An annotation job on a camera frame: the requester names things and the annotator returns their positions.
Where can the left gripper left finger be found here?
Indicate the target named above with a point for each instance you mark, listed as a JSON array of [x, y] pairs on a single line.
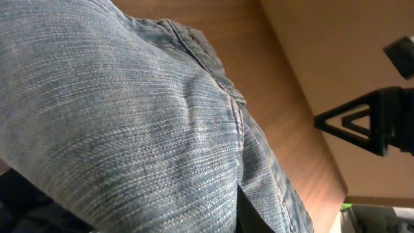
[[26, 209]]

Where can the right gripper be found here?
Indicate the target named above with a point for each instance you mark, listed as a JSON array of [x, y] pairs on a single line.
[[372, 129]]

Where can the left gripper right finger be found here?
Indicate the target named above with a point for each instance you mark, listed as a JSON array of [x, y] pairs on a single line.
[[248, 219]]

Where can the light blue jeans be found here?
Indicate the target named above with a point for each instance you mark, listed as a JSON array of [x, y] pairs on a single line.
[[132, 124]]

